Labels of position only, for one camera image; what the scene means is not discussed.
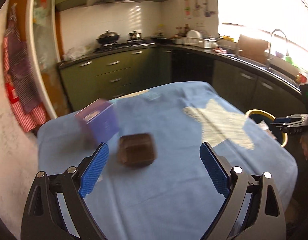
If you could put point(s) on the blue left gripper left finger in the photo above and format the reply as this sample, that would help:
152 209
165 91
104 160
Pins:
91 168

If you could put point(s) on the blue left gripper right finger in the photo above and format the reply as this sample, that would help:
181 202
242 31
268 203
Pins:
214 169

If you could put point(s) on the yellow rimmed trash bin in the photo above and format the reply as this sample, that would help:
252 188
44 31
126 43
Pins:
264 120

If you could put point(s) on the green kitchen cabinets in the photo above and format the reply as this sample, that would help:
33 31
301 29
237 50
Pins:
123 69

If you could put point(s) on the right hand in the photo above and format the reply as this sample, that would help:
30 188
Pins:
307 146

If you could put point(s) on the dark brown plastic tray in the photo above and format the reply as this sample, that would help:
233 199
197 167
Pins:
136 150

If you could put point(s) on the purple cardboard box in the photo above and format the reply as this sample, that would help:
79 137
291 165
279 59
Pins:
98 121

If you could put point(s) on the blue tablecloth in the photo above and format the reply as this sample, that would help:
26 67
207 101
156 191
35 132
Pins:
174 197

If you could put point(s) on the chrome sink faucet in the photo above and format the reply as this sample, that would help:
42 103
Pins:
279 42

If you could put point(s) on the wooden cutting board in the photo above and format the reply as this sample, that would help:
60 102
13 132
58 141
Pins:
252 48

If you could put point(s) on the red checkered apron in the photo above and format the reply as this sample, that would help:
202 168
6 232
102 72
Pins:
20 85

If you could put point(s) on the crumpled clear plastic bag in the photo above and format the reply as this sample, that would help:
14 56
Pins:
77 52

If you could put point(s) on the black wok with lid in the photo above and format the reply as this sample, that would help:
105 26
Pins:
108 37

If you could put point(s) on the white dish rack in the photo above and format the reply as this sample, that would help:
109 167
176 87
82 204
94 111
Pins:
194 38

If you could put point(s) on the small black pot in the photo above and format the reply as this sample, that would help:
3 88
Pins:
133 36

